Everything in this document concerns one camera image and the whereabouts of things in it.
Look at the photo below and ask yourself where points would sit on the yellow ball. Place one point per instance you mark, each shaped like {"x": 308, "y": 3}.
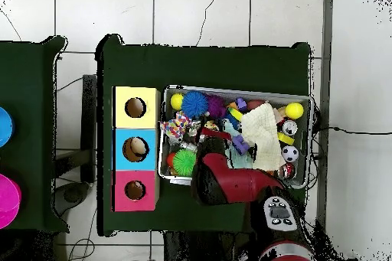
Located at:
{"x": 176, "y": 101}
{"x": 294, "y": 110}

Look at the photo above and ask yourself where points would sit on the large green spiky ball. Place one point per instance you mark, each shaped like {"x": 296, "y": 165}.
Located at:
{"x": 185, "y": 163}

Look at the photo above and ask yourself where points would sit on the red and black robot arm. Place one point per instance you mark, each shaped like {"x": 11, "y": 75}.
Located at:
{"x": 239, "y": 184}

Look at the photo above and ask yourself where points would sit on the black and white soccer ball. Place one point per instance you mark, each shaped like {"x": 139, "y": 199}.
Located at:
{"x": 289, "y": 153}

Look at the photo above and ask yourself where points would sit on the colourful dotted cloth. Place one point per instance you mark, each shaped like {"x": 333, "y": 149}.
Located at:
{"x": 176, "y": 126}

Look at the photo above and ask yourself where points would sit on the purple spiky rubber ball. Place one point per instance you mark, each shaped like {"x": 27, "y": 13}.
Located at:
{"x": 216, "y": 107}

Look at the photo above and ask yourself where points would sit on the wooden box with three holes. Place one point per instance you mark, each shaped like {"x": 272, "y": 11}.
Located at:
{"x": 147, "y": 120}

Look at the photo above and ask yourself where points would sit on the purple plastic building block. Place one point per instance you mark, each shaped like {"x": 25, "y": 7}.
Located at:
{"x": 240, "y": 144}

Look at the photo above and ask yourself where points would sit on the magenta round disc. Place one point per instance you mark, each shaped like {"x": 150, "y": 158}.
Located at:
{"x": 7, "y": 199}

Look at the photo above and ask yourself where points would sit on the blue round disc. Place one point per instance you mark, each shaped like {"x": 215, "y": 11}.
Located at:
{"x": 5, "y": 126}

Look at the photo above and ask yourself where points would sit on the dark green tablecloth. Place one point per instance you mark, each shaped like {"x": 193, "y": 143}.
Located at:
{"x": 27, "y": 74}
{"x": 199, "y": 65}

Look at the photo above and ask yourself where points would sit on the blue spiky rubber ball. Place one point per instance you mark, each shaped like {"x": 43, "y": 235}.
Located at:
{"x": 195, "y": 105}

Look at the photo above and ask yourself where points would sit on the mint green muslin cloth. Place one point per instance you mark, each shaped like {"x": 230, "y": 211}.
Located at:
{"x": 237, "y": 160}

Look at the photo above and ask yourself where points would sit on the cream muslin cloth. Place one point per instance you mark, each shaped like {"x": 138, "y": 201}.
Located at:
{"x": 263, "y": 135}

